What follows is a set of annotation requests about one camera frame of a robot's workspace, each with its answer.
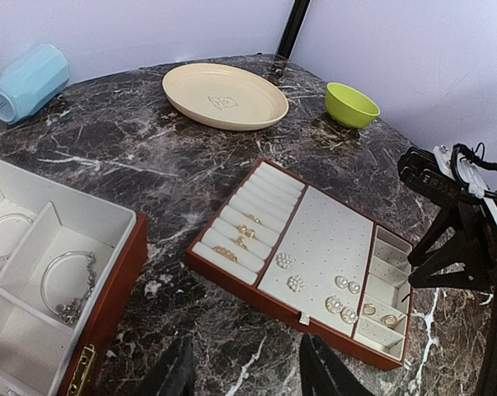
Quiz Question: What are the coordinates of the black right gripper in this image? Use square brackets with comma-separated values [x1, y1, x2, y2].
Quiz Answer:
[408, 201, 497, 395]

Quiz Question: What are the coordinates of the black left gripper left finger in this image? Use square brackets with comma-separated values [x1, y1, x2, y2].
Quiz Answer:
[134, 337, 195, 396]

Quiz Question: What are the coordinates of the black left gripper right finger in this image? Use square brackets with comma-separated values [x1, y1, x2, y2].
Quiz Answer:
[299, 334, 373, 396]

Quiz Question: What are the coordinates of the red earring tray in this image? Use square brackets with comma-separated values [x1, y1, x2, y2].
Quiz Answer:
[185, 160, 412, 370]

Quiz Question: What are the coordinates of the red wooden jewelry box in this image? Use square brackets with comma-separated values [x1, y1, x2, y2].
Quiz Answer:
[0, 160, 148, 395]

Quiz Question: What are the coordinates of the pearl cluster earring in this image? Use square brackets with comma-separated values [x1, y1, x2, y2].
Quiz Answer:
[275, 252, 296, 270]
[287, 275, 306, 293]

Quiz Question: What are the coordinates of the round crystal rim earring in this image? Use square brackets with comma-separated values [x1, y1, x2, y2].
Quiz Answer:
[325, 295, 344, 314]

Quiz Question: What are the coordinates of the gold hoop earring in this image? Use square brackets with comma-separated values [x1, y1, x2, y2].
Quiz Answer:
[363, 303, 377, 316]
[380, 313, 400, 328]

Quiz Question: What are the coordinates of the silver bangle right compartment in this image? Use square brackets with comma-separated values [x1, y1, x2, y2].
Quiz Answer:
[40, 251, 96, 326]

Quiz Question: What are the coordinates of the silver bangle compartment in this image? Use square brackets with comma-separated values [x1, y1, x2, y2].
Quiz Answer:
[40, 251, 96, 326]
[0, 213, 33, 262]

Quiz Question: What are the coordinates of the green small bowl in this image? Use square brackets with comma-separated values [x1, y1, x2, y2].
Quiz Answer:
[325, 82, 381, 129]

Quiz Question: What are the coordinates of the silver bangle back compartment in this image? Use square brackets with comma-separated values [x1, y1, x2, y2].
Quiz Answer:
[0, 213, 33, 262]

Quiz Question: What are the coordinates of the cream ceramic plate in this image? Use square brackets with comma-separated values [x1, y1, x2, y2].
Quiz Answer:
[162, 63, 289, 131]

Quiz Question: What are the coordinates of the light blue cup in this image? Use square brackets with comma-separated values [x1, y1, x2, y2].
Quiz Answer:
[0, 44, 69, 125]

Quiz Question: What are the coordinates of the gold flower band ring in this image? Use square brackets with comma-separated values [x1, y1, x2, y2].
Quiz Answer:
[211, 245, 240, 263]

